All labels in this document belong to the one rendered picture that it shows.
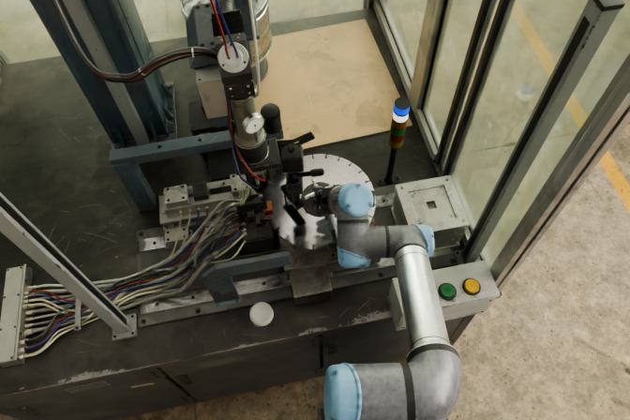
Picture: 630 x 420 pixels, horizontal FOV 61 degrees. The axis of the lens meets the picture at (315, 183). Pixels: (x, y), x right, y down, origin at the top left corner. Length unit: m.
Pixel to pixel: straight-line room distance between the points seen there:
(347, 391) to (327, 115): 1.28
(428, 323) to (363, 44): 1.46
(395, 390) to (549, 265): 1.86
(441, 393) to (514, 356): 1.56
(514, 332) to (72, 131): 1.99
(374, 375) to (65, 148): 1.54
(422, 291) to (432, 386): 0.22
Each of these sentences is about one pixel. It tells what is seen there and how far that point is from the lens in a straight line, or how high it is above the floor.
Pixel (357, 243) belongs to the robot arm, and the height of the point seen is 1.23.
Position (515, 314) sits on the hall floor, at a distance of 2.58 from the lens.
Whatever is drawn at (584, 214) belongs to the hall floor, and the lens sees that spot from 2.92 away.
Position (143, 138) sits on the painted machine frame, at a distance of 2.00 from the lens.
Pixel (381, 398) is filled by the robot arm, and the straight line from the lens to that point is 0.95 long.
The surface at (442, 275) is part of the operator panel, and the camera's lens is 1.57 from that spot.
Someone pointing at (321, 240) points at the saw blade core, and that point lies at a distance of 1.52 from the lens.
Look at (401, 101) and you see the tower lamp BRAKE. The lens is 1.54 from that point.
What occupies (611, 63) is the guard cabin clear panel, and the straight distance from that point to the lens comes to 1.04.
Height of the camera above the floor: 2.32
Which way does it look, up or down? 58 degrees down
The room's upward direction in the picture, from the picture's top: 2 degrees counter-clockwise
